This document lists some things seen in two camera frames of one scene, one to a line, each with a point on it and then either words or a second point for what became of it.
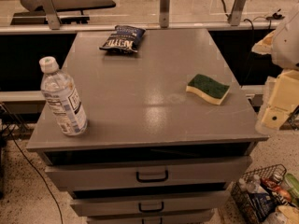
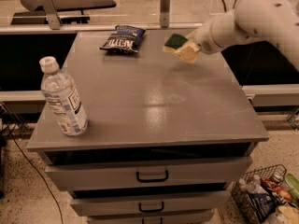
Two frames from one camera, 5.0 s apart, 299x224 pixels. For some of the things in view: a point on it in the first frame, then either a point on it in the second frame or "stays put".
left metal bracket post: x=48 y=3 stays put
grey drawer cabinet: x=169 y=127 stays put
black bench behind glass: x=69 y=7 stays put
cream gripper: x=289 y=46 -> x=204 y=38
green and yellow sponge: x=209 y=89 -> x=174 y=42
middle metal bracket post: x=164 y=7 stays put
